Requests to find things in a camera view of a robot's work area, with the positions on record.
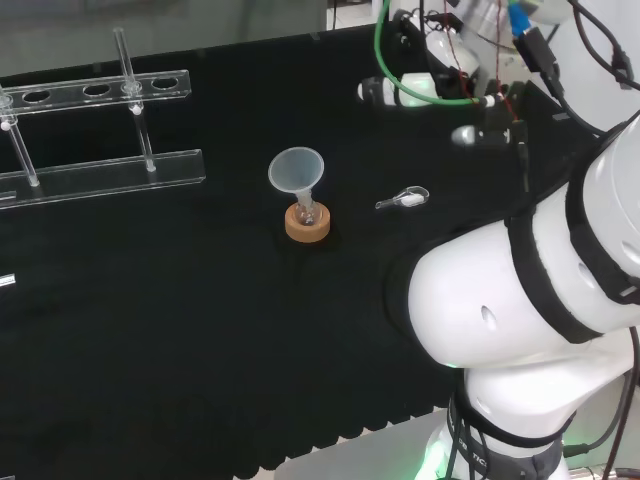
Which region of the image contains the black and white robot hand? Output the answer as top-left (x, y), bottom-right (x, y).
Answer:
top-left (357, 8), bottom-right (531, 149)

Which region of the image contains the glass weighing funnel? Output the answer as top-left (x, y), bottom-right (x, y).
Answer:
top-left (374, 185), bottom-right (430, 212)

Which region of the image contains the translucent plastic funnel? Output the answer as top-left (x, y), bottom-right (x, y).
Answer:
top-left (267, 146), bottom-right (326, 210)

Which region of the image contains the clear acrylic funnel stand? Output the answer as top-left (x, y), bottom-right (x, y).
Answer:
top-left (0, 27), bottom-right (207, 210)

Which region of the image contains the small round-bottom glass flask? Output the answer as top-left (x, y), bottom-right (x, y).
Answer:
top-left (294, 193), bottom-right (321, 226)

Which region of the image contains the black bench cloth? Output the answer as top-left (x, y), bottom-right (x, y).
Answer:
top-left (0, 27), bottom-right (604, 480)

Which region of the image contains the pale board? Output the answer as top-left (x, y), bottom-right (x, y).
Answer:
top-left (273, 410), bottom-right (454, 480)

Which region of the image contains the thin red wire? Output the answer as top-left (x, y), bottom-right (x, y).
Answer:
top-left (443, 0), bottom-right (518, 122)

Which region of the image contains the green cable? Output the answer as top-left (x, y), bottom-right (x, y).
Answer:
top-left (374, 0), bottom-right (489, 108)

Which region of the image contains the black cable with blue plug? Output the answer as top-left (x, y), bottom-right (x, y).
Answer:
top-left (505, 0), bottom-right (609, 139)

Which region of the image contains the cork ring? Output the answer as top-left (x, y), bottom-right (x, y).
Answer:
top-left (284, 202), bottom-right (332, 245)

